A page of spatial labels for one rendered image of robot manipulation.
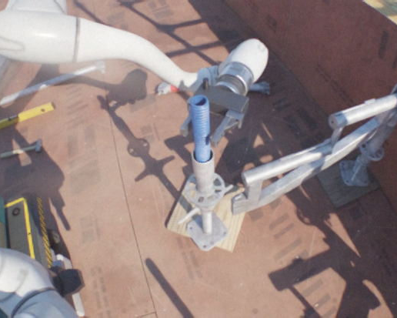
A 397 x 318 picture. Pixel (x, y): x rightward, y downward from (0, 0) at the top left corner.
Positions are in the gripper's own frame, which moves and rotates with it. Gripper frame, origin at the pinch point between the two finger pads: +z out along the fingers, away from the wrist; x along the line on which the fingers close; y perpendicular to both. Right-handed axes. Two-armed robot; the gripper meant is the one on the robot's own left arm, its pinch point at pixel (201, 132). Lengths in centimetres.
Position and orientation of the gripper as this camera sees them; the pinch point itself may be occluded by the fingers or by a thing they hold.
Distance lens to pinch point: 64.6
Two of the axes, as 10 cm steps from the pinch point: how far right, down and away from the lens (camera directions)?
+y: -0.5, -5.6, -8.3
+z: -4.6, 7.5, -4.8
